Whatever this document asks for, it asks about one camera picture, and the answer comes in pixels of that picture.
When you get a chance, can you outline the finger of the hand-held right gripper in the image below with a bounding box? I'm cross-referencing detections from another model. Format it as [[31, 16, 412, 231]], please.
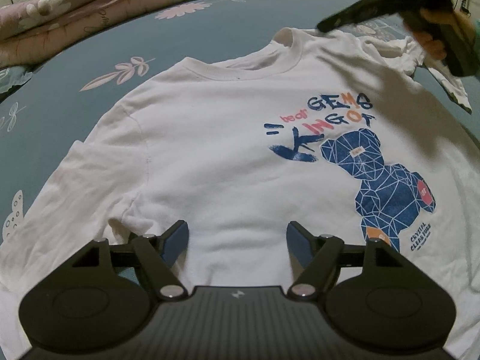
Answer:
[[317, 0, 418, 35]]

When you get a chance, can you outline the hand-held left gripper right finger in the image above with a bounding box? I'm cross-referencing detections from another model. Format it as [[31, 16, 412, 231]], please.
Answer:
[[286, 221, 409, 302]]

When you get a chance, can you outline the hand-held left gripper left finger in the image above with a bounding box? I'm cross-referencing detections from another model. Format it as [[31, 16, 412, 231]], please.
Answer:
[[71, 219, 189, 302]]

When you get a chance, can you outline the white bear print sweatshirt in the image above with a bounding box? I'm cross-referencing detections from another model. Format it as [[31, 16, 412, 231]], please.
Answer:
[[0, 26, 480, 360]]

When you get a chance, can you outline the person's right hand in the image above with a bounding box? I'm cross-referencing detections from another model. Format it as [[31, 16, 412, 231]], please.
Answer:
[[404, 7, 478, 61]]

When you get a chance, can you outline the teal pillow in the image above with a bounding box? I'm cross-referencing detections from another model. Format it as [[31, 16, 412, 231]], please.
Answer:
[[0, 64, 34, 98]]

